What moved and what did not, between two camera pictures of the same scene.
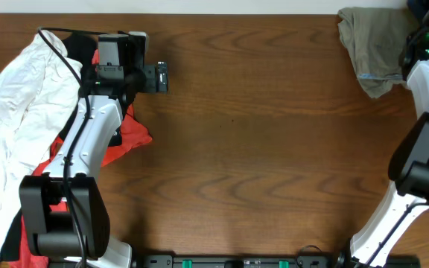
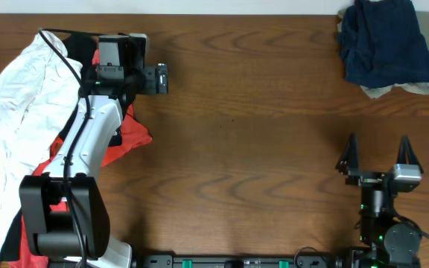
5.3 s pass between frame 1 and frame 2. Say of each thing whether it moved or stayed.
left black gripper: stayed
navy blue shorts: moved
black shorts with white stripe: stayed
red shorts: stayed
